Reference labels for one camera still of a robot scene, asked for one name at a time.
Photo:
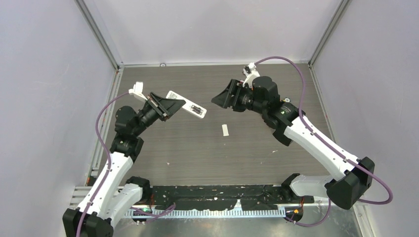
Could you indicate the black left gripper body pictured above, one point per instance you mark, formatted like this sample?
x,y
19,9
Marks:
x,y
155,107

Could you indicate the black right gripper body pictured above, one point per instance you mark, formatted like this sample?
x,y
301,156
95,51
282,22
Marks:
x,y
243,98

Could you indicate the white remote control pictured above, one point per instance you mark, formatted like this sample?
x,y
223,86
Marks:
x,y
189,106

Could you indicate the white battery cover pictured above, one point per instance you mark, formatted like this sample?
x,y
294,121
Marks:
x,y
225,130

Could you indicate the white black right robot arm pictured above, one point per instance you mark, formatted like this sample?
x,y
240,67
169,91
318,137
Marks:
x,y
345,183

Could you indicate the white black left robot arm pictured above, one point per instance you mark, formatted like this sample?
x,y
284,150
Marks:
x,y
103,207

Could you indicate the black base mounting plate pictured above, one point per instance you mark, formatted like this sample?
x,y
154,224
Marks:
x,y
222,197

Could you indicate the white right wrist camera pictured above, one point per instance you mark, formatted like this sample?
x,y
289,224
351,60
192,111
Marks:
x,y
251,73

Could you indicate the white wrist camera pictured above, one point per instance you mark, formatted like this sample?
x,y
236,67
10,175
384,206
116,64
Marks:
x,y
137,91
251,73

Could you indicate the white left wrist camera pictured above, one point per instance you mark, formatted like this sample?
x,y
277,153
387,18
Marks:
x,y
137,91

